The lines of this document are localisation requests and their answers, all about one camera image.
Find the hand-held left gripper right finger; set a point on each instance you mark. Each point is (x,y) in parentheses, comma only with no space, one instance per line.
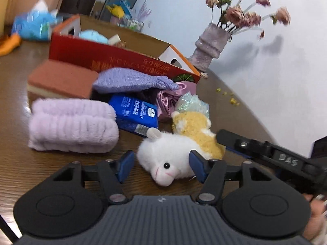
(198,166)

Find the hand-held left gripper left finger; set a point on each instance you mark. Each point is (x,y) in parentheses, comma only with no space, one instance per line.
(126,166)

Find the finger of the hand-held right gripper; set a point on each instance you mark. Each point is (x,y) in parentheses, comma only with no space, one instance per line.
(240,143)

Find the white plush toy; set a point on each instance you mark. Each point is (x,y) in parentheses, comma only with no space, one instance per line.
(166,150)

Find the yellow plush toy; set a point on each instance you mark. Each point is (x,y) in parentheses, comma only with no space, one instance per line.
(194,127)

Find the blue handkerchief tissue pack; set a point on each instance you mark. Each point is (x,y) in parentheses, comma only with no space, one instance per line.
(132,112)

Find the iridescent plastic bag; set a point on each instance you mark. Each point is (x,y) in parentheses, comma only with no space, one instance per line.
(194,104)

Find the lavender towel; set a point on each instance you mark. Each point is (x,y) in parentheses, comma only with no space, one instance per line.
(71,125)

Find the pink satin scrunchie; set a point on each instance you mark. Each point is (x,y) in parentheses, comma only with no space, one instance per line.
(166,102)

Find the purple knit pouch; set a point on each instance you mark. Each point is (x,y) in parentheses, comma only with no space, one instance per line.
(122,80)

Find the brown sponge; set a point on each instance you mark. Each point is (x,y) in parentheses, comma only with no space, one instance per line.
(61,77)

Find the red orange cardboard box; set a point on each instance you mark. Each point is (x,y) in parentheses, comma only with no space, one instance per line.
(102,56)

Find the cream soft block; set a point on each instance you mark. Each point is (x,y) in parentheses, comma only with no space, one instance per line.
(114,39)

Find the person's right hand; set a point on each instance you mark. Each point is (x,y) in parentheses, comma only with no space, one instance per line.
(319,217)

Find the yellow petal crumbs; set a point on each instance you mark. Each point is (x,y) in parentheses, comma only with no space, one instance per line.
(231,99)

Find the small white paper ball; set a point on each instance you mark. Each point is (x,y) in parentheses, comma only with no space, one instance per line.
(204,75)

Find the pink grey textured vase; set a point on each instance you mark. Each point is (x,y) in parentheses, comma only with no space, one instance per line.
(208,46)

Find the light blue plush toy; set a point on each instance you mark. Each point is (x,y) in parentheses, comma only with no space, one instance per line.
(93,35)

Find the cluttered storage rack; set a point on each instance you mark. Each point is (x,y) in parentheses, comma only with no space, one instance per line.
(135,21)

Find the yellow blue toy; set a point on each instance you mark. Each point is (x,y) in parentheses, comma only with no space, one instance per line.
(116,9)

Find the orange cloth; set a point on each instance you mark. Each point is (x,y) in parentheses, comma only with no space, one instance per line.
(10,44)

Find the blue facial tissue pack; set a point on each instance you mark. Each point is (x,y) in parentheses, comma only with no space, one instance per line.
(33,25)

